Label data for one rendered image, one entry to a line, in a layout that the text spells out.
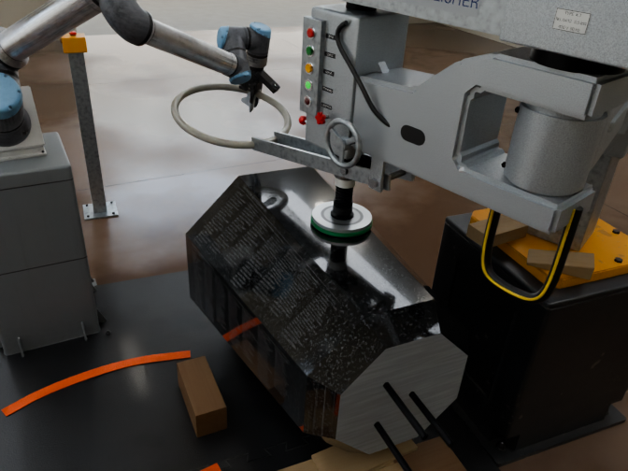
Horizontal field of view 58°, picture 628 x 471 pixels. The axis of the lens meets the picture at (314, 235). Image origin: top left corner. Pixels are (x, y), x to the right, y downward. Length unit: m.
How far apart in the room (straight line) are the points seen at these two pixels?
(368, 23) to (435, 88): 0.29
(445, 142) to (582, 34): 0.43
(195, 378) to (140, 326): 0.57
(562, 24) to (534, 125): 0.22
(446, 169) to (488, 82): 0.25
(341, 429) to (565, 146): 0.98
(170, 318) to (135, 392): 0.48
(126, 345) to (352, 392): 1.36
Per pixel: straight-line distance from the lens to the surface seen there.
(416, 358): 1.69
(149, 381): 2.55
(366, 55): 1.69
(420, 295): 1.71
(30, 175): 2.41
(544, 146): 1.39
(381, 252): 1.88
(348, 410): 1.69
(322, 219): 1.97
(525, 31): 1.34
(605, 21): 1.27
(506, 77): 1.40
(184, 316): 2.85
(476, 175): 1.50
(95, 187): 3.75
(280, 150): 2.08
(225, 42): 2.40
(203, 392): 2.31
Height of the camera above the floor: 1.79
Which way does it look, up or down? 31 degrees down
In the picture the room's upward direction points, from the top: 4 degrees clockwise
